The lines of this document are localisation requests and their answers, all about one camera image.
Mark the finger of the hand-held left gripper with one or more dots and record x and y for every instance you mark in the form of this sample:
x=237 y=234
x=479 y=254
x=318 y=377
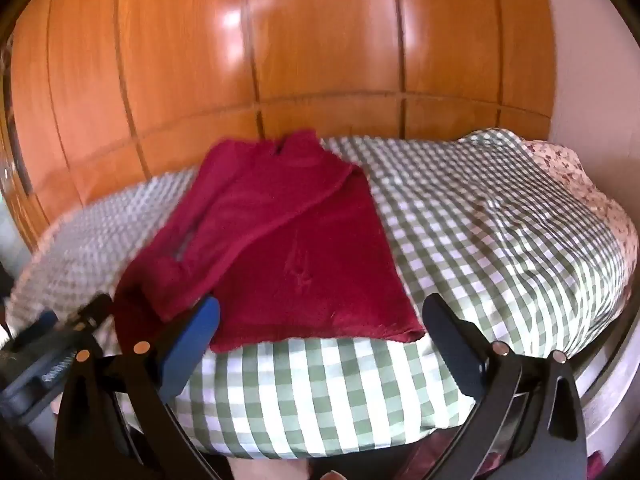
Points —
x=87 y=316

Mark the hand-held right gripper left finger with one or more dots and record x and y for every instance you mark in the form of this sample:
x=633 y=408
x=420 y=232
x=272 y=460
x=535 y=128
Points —
x=192 y=345

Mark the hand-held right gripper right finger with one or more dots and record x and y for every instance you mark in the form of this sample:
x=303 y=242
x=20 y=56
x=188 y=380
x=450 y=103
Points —
x=457 y=355

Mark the dark red sweater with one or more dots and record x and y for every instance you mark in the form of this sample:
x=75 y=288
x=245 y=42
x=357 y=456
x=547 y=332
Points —
x=295 y=240

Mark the green white checked bed cover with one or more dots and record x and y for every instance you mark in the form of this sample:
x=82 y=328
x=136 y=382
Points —
x=500 y=240

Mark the floral pillow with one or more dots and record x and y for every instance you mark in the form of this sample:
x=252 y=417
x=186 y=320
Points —
x=580 y=180

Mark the wooden wardrobe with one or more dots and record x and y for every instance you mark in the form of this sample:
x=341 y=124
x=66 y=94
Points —
x=280 y=45

